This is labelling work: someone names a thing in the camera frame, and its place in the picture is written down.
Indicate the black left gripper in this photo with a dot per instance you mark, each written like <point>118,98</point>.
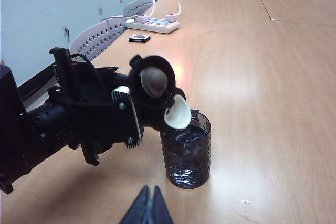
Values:
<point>86,113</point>

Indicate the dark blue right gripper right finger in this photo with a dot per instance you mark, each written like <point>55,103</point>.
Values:
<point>158,208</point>

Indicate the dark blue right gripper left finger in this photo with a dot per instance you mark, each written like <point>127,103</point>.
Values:
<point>140,208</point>

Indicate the black thermos cup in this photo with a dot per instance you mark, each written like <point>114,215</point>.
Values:
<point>153,79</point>

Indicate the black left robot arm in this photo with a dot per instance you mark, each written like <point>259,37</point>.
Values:
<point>26,129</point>

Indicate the dark textured glass cup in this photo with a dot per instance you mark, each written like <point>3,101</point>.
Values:
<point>186,161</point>

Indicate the grey perforated-back chair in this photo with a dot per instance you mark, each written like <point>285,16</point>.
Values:
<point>137,7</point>
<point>97,39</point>

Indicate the small flat black device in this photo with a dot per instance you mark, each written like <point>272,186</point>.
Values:
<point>139,38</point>

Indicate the white power strip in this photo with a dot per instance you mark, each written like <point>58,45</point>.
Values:
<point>155,25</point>

